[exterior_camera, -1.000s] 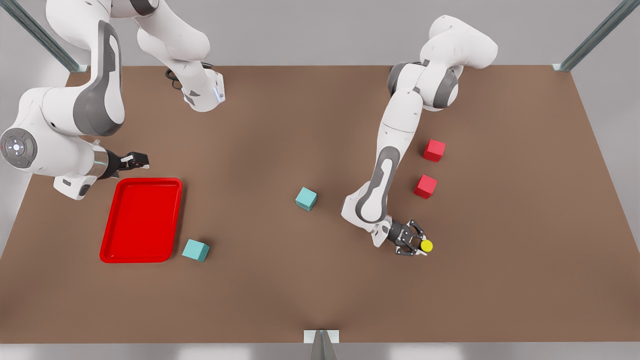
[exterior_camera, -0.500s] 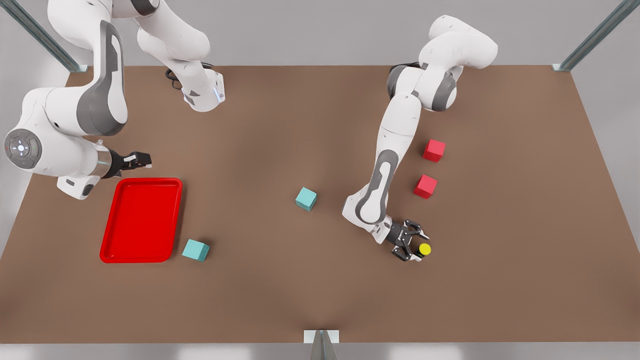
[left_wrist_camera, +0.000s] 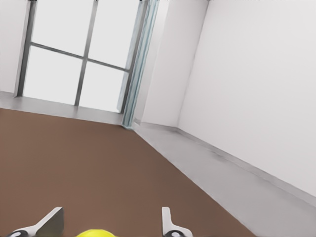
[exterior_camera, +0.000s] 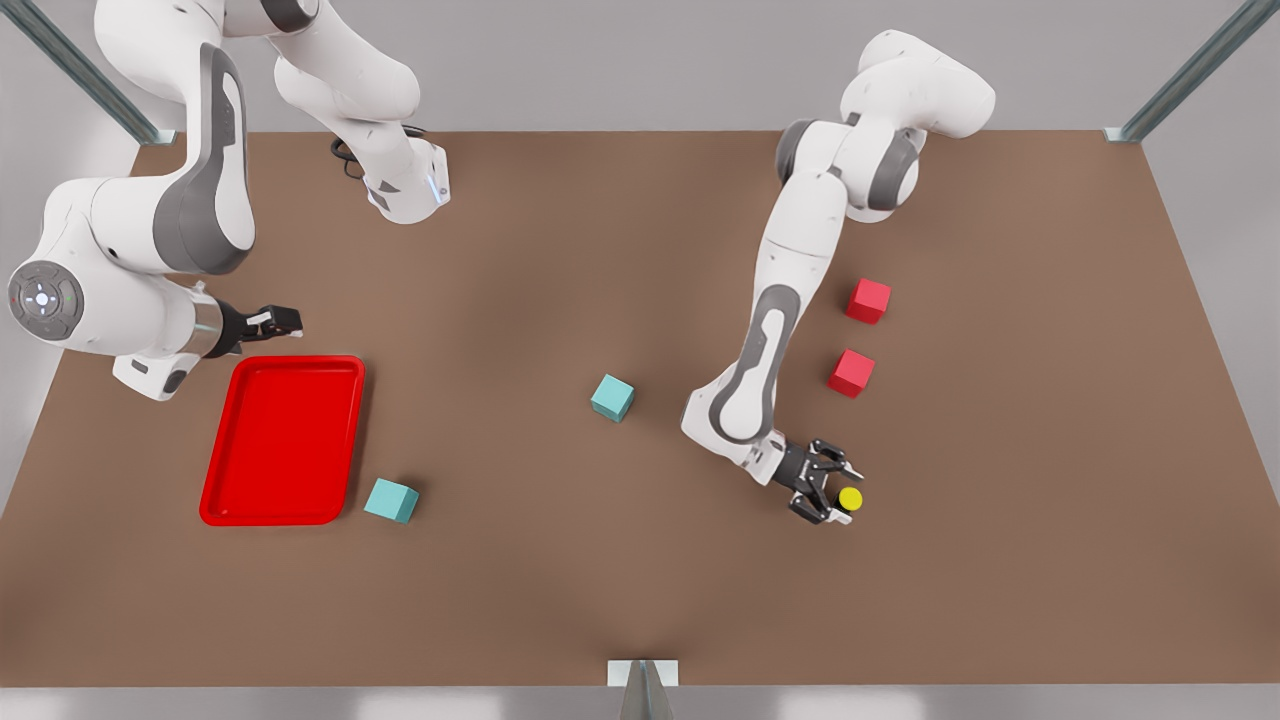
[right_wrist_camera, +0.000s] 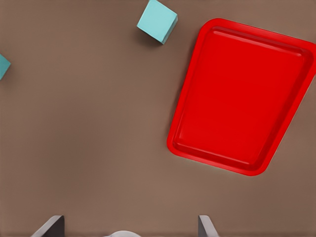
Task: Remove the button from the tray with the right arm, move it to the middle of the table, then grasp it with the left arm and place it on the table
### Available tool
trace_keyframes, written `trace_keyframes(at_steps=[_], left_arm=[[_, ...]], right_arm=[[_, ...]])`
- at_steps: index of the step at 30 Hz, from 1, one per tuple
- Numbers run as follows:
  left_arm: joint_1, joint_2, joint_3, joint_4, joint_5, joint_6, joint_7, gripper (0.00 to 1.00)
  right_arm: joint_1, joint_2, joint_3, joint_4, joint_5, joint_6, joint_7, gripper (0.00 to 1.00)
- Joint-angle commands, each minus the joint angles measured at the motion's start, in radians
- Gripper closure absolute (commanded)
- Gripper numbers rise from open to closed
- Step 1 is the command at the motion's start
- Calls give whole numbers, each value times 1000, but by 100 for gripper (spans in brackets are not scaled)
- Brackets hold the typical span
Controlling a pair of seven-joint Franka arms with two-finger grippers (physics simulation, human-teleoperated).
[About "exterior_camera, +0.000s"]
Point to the red cube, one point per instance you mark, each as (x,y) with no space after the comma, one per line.
(852,373)
(868,300)

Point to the teal cube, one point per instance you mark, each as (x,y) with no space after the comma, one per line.
(391,501)
(612,398)

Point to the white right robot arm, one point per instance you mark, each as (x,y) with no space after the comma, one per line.
(200,190)

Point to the small yellow round object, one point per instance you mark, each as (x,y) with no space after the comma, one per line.
(851,498)

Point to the red rectangular tray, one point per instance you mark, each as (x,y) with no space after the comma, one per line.
(285,440)

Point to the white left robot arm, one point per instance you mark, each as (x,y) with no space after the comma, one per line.
(800,250)

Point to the silver frame post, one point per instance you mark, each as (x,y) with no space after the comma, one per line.
(642,690)
(1190,72)
(85,72)

